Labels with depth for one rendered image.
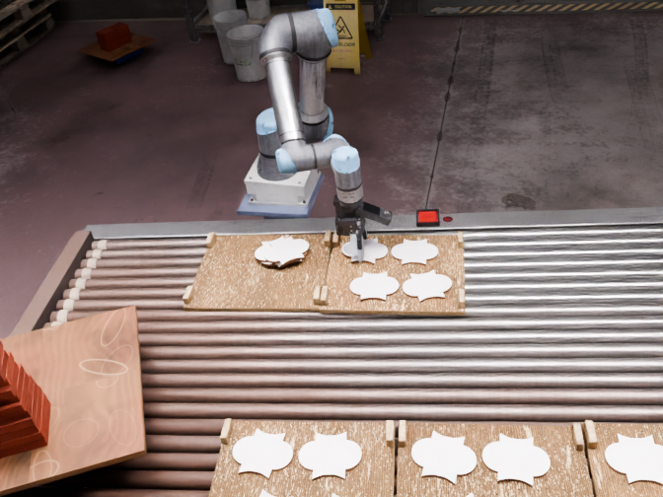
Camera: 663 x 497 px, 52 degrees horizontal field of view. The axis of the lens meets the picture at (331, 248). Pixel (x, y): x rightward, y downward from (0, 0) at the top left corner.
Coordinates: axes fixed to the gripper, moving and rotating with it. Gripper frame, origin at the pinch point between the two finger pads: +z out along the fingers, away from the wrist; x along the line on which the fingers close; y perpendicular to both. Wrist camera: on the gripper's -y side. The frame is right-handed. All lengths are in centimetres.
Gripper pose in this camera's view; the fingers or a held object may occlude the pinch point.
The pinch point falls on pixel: (364, 249)
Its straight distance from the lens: 213.0
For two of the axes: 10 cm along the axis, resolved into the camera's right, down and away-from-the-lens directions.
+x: -1.3, 6.3, -7.7
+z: 1.3, 7.8, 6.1
